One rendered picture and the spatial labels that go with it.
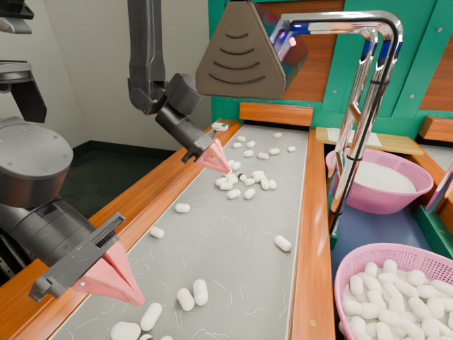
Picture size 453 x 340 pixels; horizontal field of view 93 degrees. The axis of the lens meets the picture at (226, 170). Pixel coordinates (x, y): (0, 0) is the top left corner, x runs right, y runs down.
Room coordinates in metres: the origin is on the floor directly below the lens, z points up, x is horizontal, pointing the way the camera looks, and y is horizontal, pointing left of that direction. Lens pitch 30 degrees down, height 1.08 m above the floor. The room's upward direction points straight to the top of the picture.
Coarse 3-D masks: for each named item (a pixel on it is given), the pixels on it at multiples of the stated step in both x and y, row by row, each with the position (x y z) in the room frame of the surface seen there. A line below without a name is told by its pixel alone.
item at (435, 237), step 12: (444, 180) 0.42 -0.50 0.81; (444, 192) 0.41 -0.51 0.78; (432, 204) 0.41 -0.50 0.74; (420, 216) 0.42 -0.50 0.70; (432, 216) 0.40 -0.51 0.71; (420, 228) 0.40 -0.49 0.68; (432, 228) 0.36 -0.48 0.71; (444, 228) 0.36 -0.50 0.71; (432, 240) 0.35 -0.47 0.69; (444, 240) 0.33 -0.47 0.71; (444, 252) 0.30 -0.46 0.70
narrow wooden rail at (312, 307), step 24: (312, 144) 0.72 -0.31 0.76; (312, 168) 0.55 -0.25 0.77; (312, 192) 0.43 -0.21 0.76; (312, 216) 0.35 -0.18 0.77; (312, 240) 0.28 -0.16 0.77; (312, 264) 0.23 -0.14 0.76; (312, 288) 0.19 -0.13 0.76; (312, 312) 0.16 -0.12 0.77; (288, 336) 0.14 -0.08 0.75; (312, 336) 0.13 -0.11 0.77
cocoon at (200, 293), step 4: (196, 280) 0.21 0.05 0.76; (200, 280) 0.21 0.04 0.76; (196, 284) 0.20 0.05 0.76; (200, 284) 0.20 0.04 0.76; (204, 284) 0.20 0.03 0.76; (196, 288) 0.19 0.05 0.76; (200, 288) 0.19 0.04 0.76; (204, 288) 0.19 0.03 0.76; (196, 292) 0.19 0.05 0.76; (200, 292) 0.19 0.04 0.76; (204, 292) 0.19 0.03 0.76; (196, 296) 0.18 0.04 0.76; (200, 296) 0.18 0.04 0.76; (204, 296) 0.18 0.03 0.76; (196, 300) 0.18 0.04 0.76; (200, 300) 0.18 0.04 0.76; (204, 300) 0.18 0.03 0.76; (200, 304) 0.17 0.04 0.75
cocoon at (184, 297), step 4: (184, 288) 0.19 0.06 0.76; (180, 292) 0.19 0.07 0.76; (184, 292) 0.19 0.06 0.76; (188, 292) 0.19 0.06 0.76; (180, 296) 0.18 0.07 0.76; (184, 296) 0.18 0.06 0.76; (188, 296) 0.18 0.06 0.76; (180, 300) 0.18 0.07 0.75; (184, 300) 0.18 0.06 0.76; (188, 300) 0.18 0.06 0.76; (192, 300) 0.18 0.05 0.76; (184, 304) 0.17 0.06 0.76; (188, 304) 0.17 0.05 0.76; (192, 304) 0.17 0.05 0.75; (184, 308) 0.17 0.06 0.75; (188, 308) 0.17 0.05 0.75
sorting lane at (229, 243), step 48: (288, 144) 0.78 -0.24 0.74; (192, 192) 0.46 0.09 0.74; (288, 192) 0.46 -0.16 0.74; (144, 240) 0.30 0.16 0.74; (192, 240) 0.30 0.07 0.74; (240, 240) 0.30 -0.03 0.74; (288, 240) 0.30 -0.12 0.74; (144, 288) 0.20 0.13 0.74; (192, 288) 0.20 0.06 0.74; (240, 288) 0.20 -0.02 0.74; (288, 288) 0.20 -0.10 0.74; (96, 336) 0.14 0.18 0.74; (192, 336) 0.14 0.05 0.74; (240, 336) 0.14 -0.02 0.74
